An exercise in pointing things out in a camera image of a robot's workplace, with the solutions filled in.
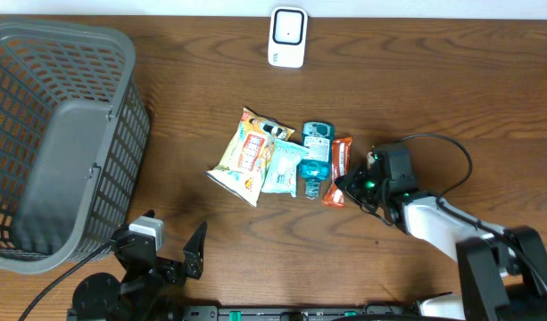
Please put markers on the grey plastic basket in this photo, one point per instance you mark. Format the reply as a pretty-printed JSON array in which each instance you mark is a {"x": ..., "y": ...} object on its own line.
[{"x": 73, "y": 132}]

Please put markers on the teal mouthwash bottle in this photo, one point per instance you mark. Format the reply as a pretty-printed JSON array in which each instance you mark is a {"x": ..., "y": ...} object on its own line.
[{"x": 315, "y": 167}]

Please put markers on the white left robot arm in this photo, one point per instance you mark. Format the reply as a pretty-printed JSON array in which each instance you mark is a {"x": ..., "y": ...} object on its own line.
[{"x": 139, "y": 295}]

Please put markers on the red snack bar wrapper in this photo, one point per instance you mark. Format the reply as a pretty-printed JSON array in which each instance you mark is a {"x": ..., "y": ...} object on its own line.
[{"x": 340, "y": 159}]

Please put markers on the orange wiper sheet bag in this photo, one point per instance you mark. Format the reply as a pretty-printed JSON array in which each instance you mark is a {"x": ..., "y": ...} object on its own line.
[{"x": 243, "y": 166}]

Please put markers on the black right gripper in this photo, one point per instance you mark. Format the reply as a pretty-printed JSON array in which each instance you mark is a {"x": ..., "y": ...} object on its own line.
[{"x": 348, "y": 182}]

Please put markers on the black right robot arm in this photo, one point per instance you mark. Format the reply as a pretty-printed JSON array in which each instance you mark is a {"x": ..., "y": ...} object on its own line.
[{"x": 503, "y": 271}]

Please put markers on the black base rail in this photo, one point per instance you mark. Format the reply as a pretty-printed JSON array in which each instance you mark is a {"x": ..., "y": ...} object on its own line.
[{"x": 214, "y": 313}]

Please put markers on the white black barcode scanner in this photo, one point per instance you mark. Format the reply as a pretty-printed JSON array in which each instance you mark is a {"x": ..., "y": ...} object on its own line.
[{"x": 287, "y": 37}]

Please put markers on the teal package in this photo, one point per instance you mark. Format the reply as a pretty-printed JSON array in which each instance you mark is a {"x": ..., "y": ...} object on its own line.
[{"x": 282, "y": 173}]

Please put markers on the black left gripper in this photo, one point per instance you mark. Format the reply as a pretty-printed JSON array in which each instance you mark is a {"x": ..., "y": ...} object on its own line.
[{"x": 175, "y": 275}]

